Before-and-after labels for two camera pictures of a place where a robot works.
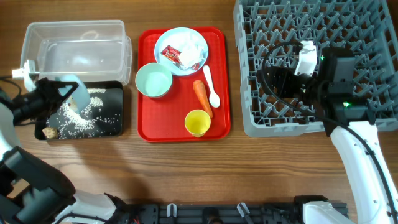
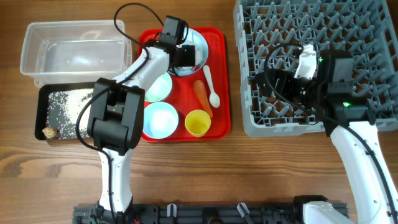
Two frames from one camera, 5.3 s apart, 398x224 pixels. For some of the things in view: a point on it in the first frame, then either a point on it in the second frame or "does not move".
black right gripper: x=292 y=84 does not move
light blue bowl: x=80 y=99 -> x=160 y=120
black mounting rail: x=212 y=213 does not move
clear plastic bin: x=94 y=50 does not move
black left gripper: x=47 y=89 -> x=189 y=56
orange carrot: x=201 y=93 does not move
